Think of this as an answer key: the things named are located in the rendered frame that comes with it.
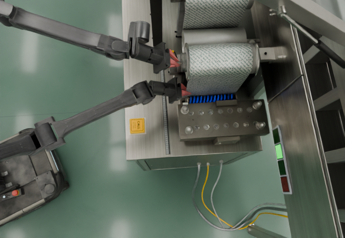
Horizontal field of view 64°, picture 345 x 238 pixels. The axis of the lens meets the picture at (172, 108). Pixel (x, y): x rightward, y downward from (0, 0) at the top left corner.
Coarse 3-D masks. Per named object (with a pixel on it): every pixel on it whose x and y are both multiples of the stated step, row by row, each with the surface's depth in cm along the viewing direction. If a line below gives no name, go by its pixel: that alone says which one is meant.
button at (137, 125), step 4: (132, 120) 134; (136, 120) 134; (140, 120) 134; (132, 124) 133; (136, 124) 133; (140, 124) 133; (144, 124) 135; (132, 128) 132; (136, 128) 133; (140, 128) 133; (144, 128) 133; (132, 132) 132; (136, 132) 132; (140, 132) 133; (144, 132) 134
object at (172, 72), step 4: (172, 68) 119; (176, 68) 119; (180, 68) 115; (168, 72) 120; (172, 72) 118; (176, 72) 118; (180, 72) 119; (176, 76) 125; (180, 76) 125; (180, 80) 129
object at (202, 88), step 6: (192, 84) 113; (198, 84) 114; (204, 84) 114; (210, 84) 115; (216, 84) 115; (222, 84) 116; (228, 84) 116; (234, 84) 117; (240, 84) 117; (186, 90) 120; (192, 90) 120; (198, 90) 121; (204, 90) 121; (210, 90) 122; (216, 90) 123; (222, 90) 123; (228, 90) 124; (234, 90) 124; (186, 96) 128; (192, 96) 128
